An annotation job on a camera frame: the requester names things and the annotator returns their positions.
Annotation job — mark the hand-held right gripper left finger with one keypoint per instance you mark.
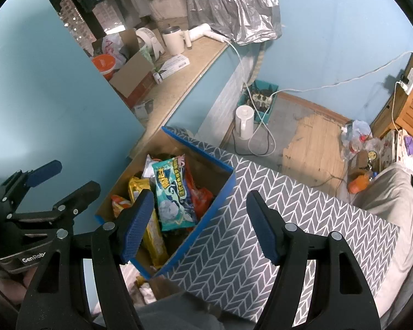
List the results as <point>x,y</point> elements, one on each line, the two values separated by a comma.
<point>137,227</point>

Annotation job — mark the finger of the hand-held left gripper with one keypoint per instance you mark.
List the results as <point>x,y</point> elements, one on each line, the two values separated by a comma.
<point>44,174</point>
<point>82,196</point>

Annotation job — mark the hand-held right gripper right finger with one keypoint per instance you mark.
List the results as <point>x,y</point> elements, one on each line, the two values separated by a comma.
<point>265,230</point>

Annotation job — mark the long gold snack packet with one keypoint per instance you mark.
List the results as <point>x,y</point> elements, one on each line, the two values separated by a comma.
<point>156,240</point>

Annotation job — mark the large orange snack packet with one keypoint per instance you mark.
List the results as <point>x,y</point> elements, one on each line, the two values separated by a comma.
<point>118,204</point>

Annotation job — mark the teal snack packet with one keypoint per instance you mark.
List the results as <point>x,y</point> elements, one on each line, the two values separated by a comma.
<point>172,196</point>

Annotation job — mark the blue cardboard box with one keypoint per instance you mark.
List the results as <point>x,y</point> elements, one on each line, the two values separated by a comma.
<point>210,213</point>

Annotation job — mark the white snack packet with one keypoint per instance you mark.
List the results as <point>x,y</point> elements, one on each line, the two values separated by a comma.
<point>151,166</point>

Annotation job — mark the red translucent snack packet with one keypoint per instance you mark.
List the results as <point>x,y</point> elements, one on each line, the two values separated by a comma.
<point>201,199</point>

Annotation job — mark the person's left hand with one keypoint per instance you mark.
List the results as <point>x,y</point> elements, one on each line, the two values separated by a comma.
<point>13,285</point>

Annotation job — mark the grey chevron tablecloth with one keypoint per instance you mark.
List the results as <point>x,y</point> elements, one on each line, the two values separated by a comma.
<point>330,213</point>

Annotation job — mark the white electric kettle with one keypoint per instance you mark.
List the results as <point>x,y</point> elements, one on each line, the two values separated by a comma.
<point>244,127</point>

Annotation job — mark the orange drink bottle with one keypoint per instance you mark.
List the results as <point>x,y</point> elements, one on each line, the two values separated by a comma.
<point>359,184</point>

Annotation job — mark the teal plastic crate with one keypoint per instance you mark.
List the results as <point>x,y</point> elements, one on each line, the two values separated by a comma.
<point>266,111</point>

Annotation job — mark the clear plastic bottle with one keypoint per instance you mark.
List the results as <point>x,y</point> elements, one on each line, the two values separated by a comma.
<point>352,146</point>

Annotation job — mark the orange lid container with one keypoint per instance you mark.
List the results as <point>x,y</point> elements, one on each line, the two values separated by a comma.
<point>104,65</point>

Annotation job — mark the white power strip in crate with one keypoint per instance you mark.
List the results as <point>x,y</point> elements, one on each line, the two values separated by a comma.
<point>261,99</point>

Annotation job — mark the open brown cardboard box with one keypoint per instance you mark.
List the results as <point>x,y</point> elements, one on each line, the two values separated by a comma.
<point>130,72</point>

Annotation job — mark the clear plastic bag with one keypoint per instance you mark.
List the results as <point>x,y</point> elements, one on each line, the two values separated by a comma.
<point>359,129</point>

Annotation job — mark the white plastic bag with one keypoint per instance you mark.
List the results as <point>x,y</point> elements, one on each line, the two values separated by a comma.
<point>112,48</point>

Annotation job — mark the floral pillow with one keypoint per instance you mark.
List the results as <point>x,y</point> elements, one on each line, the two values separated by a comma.
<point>395,151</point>

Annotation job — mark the flat white box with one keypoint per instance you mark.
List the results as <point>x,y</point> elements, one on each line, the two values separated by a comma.
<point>173,65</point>

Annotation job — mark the white desk fan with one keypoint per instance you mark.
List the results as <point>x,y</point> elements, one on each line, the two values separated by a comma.
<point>149,43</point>

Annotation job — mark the wooden headboard shelf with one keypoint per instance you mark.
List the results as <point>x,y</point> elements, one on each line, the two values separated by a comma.
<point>409,113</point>

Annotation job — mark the white hair dryer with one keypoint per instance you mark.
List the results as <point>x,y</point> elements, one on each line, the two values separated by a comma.
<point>203,31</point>

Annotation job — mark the silver curtain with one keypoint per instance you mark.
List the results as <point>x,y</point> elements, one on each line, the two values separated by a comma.
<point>227,3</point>

